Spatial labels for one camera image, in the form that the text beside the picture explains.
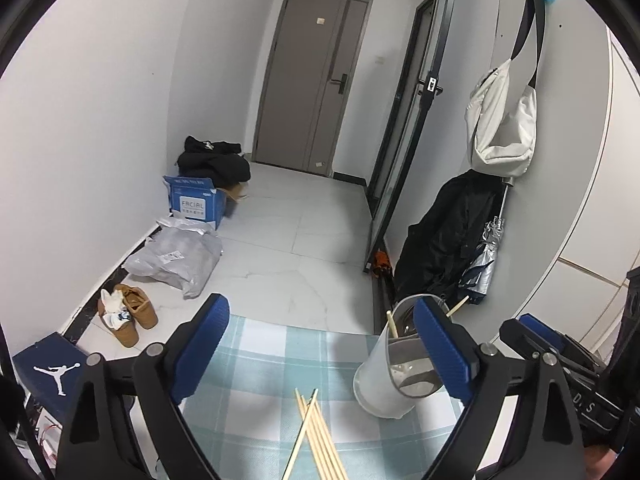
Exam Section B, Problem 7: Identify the metal spoon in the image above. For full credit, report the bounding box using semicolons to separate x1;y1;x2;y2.
396;307;416;337

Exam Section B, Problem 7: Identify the white shoulder bag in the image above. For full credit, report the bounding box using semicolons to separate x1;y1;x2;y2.
465;0;546;179

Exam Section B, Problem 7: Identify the white utensil holder cup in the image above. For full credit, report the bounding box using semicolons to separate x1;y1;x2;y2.
352;294;449;419

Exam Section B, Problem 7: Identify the tan boot left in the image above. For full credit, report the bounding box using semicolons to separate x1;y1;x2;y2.
98;289;139;348

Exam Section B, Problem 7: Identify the tan boot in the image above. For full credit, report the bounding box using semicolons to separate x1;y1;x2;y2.
115;284;158;330
98;289;139;348

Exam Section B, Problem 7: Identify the tan boot right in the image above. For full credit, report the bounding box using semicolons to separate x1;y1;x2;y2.
115;284;158;330

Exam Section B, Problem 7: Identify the silver folded umbrella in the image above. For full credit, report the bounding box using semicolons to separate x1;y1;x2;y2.
458;178;514;304

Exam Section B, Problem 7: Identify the teal plaid tablecloth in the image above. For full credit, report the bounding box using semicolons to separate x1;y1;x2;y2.
182;316;462;479

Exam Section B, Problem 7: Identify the grey plastic mailer bag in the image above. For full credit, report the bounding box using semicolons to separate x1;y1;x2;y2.
122;216;222;299

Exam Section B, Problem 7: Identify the black backpack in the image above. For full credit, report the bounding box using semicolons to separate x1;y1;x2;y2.
394;170;504;302

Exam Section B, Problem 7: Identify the orange black tool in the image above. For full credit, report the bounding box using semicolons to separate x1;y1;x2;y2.
364;250;393;276

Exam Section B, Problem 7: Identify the navy jordan shoe box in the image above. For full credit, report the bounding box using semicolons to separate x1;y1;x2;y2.
13;333;88;424

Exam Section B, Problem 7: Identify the blue facial tissue box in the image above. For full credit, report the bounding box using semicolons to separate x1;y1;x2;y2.
163;176;228;230

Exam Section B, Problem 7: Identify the wooden chopstick right pair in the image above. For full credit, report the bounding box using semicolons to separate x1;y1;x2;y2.
298;393;342;480

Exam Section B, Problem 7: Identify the black clothes pile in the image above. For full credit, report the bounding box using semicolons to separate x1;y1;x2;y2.
177;136;250;188

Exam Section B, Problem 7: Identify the black framed glass door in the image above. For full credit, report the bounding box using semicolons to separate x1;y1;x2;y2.
363;0;454;272

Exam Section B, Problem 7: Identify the grey entrance door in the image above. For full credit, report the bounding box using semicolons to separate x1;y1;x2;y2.
253;0;371;177

